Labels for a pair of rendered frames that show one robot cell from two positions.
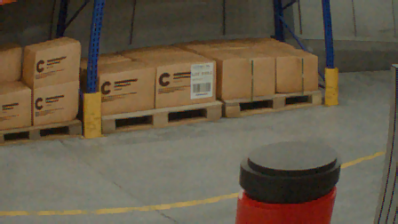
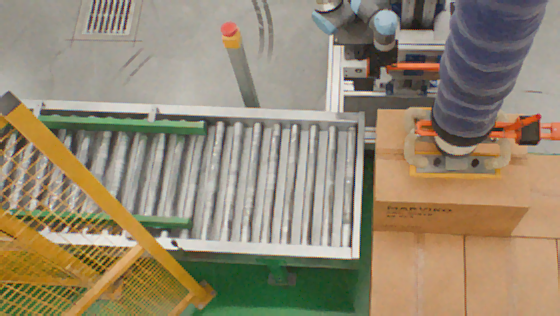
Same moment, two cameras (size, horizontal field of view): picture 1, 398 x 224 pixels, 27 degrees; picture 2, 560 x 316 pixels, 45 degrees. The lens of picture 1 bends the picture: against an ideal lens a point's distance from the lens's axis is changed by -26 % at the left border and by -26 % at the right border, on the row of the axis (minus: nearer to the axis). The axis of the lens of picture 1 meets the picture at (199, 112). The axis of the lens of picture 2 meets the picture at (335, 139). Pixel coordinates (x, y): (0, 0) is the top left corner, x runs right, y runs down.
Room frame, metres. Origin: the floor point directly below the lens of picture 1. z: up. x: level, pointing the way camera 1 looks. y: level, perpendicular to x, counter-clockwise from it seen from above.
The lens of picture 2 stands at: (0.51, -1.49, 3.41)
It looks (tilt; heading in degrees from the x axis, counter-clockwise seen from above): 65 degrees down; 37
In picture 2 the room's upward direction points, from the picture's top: 4 degrees counter-clockwise
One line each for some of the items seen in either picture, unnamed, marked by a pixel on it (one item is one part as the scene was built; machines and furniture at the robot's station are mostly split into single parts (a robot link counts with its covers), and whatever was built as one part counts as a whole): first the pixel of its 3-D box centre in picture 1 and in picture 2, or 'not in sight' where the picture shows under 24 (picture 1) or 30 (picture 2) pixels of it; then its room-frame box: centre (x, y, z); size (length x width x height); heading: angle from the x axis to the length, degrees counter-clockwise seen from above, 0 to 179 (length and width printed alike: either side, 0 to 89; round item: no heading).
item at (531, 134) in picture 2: not in sight; (527, 130); (1.73, -1.44, 1.18); 0.10 x 0.08 x 0.06; 32
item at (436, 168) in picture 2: not in sight; (455, 163); (1.52, -1.28, 1.08); 0.34 x 0.10 x 0.05; 122
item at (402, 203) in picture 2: not in sight; (445, 174); (1.60, -1.23, 0.74); 0.60 x 0.40 x 0.40; 121
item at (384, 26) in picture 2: not in sight; (384, 26); (1.67, -0.85, 1.45); 0.09 x 0.08 x 0.11; 73
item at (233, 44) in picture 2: not in sight; (247, 89); (1.56, -0.17, 0.50); 0.07 x 0.07 x 1.00; 30
